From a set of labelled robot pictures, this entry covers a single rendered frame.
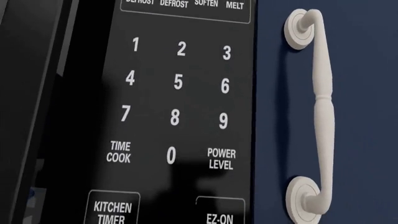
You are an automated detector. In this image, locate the black microwave keypad panel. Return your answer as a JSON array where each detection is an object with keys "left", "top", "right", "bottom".
[{"left": 0, "top": 0, "right": 259, "bottom": 224}]

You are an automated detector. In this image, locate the navy blue cabinet door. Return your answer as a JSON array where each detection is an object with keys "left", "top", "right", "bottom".
[{"left": 254, "top": 0, "right": 398, "bottom": 224}]

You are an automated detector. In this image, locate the white cabinet door handle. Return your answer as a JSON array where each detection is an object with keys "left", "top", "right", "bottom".
[{"left": 284, "top": 9, "right": 336, "bottom": 224}]

